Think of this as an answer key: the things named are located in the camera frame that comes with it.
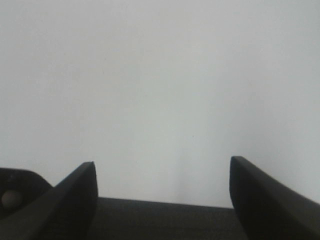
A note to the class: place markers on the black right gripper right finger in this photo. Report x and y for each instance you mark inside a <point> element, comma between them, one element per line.
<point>267,209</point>

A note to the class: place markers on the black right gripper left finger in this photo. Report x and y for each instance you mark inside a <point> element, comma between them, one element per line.
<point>33,209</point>

